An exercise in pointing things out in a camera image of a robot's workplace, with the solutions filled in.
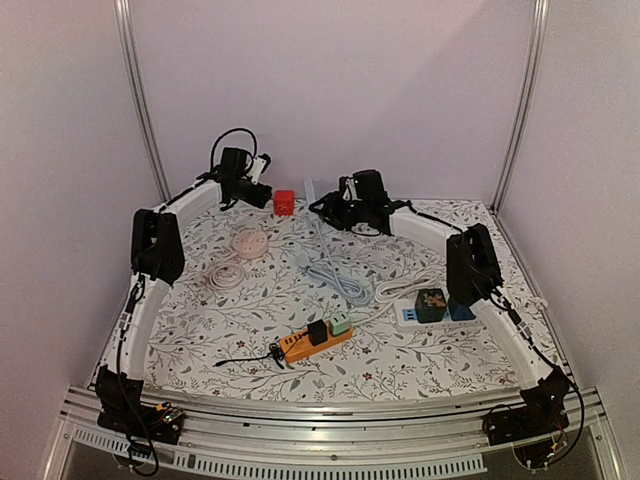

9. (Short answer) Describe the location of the black power adapter with cable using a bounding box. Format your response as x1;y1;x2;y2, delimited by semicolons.
215;320;330;368

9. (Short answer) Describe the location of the white multicolour power strip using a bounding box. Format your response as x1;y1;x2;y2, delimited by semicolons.
392;298;483;332

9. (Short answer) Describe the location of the green plug adapter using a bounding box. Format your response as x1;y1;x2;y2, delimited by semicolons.
328;312;351;337

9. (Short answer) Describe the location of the aluminium frame post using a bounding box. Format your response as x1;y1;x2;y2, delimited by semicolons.
490;0;550;216
114;0;171;201

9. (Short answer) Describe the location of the red cube socket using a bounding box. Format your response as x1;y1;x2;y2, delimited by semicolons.
273;190;295;217

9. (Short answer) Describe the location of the blue cube socket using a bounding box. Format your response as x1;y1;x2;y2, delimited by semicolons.
447;298;476;322

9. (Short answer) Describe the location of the light blue power strip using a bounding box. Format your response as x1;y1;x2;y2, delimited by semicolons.
297;177;375;309

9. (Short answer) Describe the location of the dark green cube socket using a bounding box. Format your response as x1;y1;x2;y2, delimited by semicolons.
414;288;447;324

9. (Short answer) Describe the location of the left aluminium frame post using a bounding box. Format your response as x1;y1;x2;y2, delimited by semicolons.
114;0;171;201

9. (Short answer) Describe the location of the floral table mat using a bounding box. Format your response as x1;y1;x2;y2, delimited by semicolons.
143;203;519;403

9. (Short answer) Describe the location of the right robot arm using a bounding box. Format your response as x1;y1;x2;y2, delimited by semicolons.
304;169;579;445

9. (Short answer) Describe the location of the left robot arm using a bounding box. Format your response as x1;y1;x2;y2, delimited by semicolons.
95;141;272;445

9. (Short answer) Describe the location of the orange power strip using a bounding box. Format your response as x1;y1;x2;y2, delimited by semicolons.
279;322;354;364

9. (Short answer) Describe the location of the pink round power strip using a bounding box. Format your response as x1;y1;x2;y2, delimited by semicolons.
206;228;268;290

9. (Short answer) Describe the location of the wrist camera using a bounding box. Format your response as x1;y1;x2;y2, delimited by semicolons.
338;176;358;202
247;153;271;184

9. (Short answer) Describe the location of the white coiled cable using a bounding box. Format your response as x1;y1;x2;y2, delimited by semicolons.
349;272;446;324

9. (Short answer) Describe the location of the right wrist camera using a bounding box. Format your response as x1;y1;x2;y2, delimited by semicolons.
338;176;358;202

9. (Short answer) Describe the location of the right aluminium frame post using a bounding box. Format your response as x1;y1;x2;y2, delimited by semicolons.
490;0;550;216

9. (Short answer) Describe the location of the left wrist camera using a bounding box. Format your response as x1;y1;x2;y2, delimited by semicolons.
247;153;271;184

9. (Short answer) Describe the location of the front aluminium rail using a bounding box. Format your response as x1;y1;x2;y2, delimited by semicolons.
36;386;630;479

